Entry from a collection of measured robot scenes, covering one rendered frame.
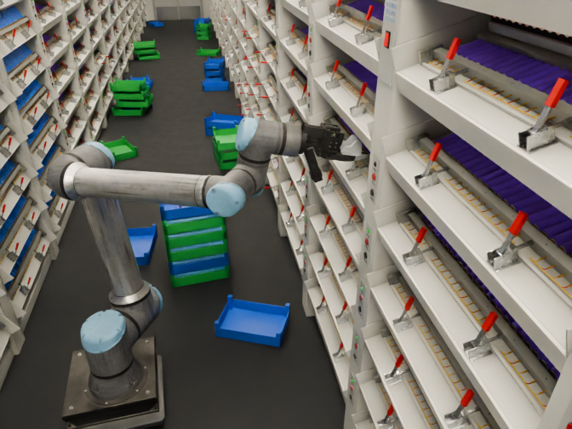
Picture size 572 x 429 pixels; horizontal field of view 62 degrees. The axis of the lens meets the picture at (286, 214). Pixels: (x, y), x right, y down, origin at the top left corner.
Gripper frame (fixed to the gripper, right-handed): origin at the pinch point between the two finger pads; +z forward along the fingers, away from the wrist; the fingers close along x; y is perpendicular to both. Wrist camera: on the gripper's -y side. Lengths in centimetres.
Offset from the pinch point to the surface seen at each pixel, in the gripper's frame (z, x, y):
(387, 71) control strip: -11.4, -24.5, 28.9
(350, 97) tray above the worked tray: -3.3, 13.4, 13.1
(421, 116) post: -1.8, -27.4, 21.3
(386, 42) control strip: -13.1, -23.2, 34.2
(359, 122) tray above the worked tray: -6.1, -5.2, 11.4
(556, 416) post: -5, -90, 2
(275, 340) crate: -2, 27, -99
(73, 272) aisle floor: -96, 99, -123
